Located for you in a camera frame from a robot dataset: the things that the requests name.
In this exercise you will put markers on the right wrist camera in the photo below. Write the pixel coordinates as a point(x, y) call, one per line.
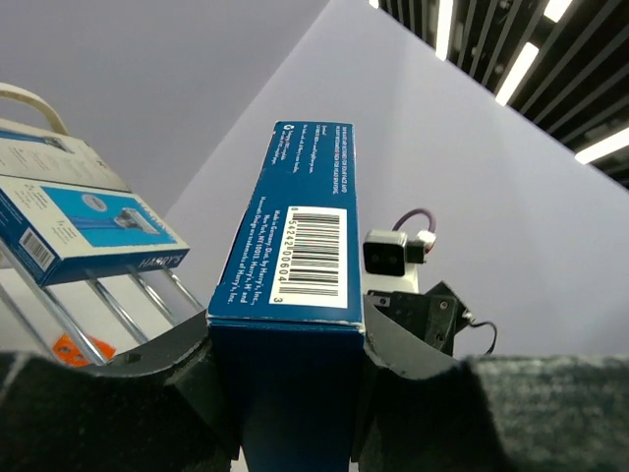
point(392, 258)

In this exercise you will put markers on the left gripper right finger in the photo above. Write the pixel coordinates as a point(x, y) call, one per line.
point(421, 410)

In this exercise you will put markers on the white Harry's razor box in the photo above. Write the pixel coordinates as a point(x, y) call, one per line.
point(37, 154)

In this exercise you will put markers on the white and chrome shelf rack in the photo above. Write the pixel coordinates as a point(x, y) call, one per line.
point(89, 321)

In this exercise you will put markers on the blue Harry's razor box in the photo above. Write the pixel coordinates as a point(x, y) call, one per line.
point(62, 233)
point(286, 317)

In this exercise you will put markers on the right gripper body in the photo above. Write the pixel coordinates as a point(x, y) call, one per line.
point(434, 317)

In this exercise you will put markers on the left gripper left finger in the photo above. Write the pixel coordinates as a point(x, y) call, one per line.
point(157, 407)

